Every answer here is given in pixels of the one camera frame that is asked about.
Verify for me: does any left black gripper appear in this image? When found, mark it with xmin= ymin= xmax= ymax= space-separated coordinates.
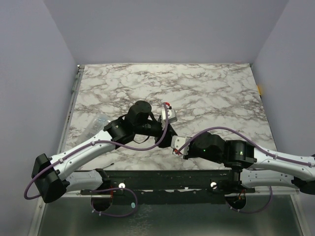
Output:
xmin=134 ymin=120 xmax=177 ymax=148

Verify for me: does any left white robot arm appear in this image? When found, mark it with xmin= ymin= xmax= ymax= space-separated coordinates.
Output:
xmin=30 ymin=100 xmax=177 ymax=203

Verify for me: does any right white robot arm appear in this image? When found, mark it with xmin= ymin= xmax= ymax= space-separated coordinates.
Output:
xmin=172 ymin=132 xmax=315 ymax=195

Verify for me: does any clear plastic parts box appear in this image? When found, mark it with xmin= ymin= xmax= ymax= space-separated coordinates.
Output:
xmin=76 ymin=113 xmax=111 ymax=145

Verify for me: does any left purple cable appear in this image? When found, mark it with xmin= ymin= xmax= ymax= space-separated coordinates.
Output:
xmin=24 ymin=102 xmax=172 ymax=218

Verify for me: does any purple cable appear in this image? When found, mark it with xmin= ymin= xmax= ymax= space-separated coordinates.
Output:
xmin=24 ymin=102 xmax=172 ymax=218
xmin=177 ymin=126 xmax=313 ymax=214

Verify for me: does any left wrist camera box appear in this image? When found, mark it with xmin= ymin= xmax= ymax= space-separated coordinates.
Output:
xmin=161 ymin=109 xmax=178 ymax=124

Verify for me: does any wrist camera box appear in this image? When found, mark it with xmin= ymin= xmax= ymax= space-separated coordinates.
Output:
xmin=171 ymin=136 xmax=190 ymax=156
xmin=161 ymin=109 xmax=178 ymax=124

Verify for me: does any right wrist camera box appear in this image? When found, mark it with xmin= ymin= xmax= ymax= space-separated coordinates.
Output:
xmin=171 ymin=136 xmax=190 ymax=156

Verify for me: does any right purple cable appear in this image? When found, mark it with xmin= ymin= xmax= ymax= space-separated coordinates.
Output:
xmin=177 ymin=126 xmax=313 ymax=214

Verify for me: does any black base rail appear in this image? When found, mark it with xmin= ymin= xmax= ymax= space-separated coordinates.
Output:
xmin=81 ymin=167 xmax=256 ymax=205

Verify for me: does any left side metal rail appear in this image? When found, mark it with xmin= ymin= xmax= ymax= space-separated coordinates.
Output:
xmin=71 ymin=65 xmax=85 ymax=94

